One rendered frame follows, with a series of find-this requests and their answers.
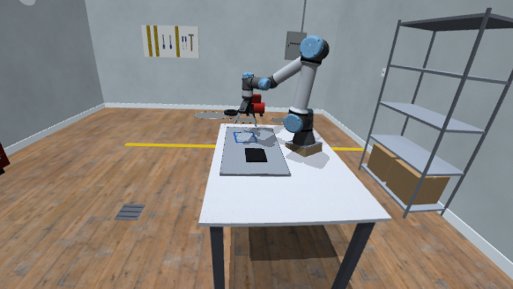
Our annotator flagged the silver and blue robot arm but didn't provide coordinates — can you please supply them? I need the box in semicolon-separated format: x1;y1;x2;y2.
242;35;330;145

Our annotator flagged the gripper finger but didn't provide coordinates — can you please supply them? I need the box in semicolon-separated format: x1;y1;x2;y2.
250;109;257;126
234;109;242;124

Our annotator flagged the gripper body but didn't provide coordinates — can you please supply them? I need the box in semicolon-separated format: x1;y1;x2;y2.
242;96;254;115

